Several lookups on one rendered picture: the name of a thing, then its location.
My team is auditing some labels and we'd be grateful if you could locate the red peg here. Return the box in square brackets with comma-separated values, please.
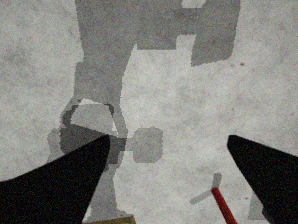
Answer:
[211, 188, 237, 224]

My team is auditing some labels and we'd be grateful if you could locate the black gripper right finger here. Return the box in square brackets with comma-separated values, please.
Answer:
[226, 135, 298, 224]

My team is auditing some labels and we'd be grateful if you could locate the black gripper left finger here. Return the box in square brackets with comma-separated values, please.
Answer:
[0, 135, 110, 224]

